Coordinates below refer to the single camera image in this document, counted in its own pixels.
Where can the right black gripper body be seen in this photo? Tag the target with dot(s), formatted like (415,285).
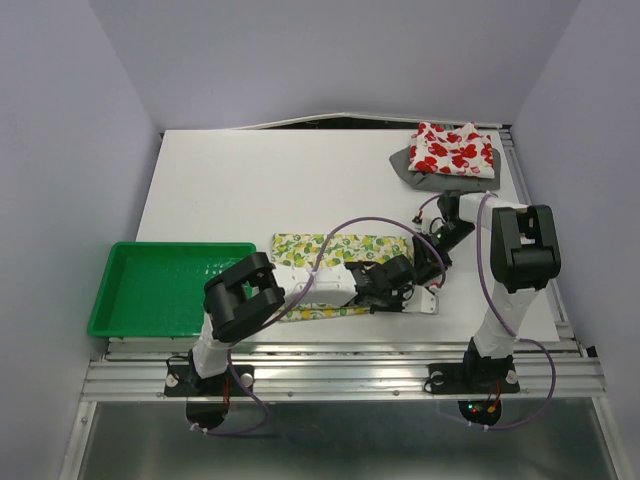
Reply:
(451,232)

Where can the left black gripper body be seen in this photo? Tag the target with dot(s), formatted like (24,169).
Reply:
(391,301)

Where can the lemon print skirt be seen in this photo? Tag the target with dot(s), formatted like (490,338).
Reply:
(301,249)

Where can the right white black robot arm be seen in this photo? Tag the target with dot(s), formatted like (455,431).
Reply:
(524,256)

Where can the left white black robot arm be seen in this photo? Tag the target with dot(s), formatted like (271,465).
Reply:
(241,300)

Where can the grey folded skirt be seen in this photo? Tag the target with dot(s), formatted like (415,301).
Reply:
(437,183)

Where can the red poppy print skirt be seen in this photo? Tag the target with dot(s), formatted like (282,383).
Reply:
(463,152)

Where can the green plastic tray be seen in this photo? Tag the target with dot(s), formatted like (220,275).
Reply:
(155,289)

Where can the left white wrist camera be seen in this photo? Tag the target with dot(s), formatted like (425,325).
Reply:
(422,301)

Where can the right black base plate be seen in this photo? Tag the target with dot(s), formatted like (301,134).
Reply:
(455,379)

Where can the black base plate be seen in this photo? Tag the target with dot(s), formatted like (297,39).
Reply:
(182,381)
(455,379)

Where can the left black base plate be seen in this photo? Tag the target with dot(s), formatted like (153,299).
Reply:
(182,381)

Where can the aluminium front rail frame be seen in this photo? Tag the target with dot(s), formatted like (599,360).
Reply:
(133,370)

